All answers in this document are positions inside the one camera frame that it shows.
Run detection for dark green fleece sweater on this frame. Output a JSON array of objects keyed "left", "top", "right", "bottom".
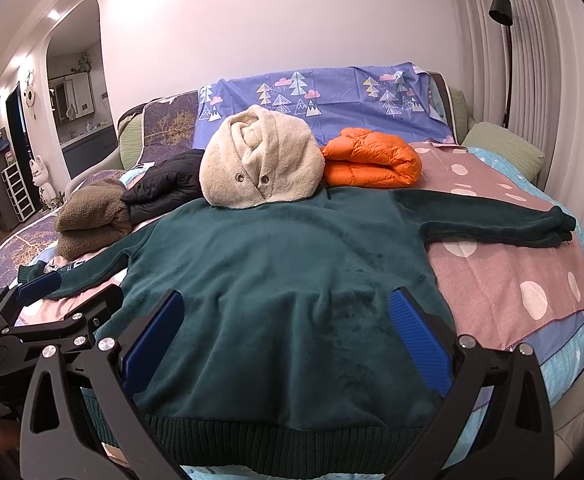
[{"left": 17, "top": 185, "right": 578, "bottom": 479}]

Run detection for light blue bed cover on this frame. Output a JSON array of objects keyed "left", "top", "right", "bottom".
[{"left": 441, "top": 145, "right": 584, "bottom": 466}]

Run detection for brown fleece garment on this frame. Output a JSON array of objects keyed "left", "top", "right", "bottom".
[{"left": 54, "top": 179, "right": 132, "bottom": 261}]

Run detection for white shelf rack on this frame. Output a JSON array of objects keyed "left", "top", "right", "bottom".
[{"left": 1, "top": 162, "right": 36, "bottom": 223}]

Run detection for white lucky cat figurine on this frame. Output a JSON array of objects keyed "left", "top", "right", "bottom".
[{"left": 30, "top": 155, "right": 57, "bottom": 209}]

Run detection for pink polka-dot bedsheet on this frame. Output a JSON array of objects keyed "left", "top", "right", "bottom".
[{"left": 25, "top": 148, "right": 584, "bottom": 360}]

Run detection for black puffer jacket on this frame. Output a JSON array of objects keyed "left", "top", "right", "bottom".
[{"left": 121, "top": 150, "right": 204, "bottom": 226}]

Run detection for dark purple patterned blanket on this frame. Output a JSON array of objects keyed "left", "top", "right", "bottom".
[{"left": 0, "top": 91, "right": 197, "bottom": 289}]

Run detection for cream fleece jacket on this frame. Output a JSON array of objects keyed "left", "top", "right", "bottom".
[{"left": 199, "top": 105, "right": 325, "bottom": 209}]

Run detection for green pillow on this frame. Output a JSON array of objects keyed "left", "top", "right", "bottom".
[{"left": 462, "top": 122, "right": 544, "bottom": 183}]

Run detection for orange puffer jacket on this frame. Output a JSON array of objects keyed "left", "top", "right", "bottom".
[{"left": 321, "top": 128, "right": 422, "bottom": 188}]

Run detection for blue tree-print sheet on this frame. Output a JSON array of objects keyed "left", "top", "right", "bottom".
[{"left": 193, "top": 62, "right": 456, "bottom": 148}]

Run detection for white pleated curtain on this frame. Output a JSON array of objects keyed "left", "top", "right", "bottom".
[{"left": 456, "top": 0, "right": 584, "bottom": 209}]

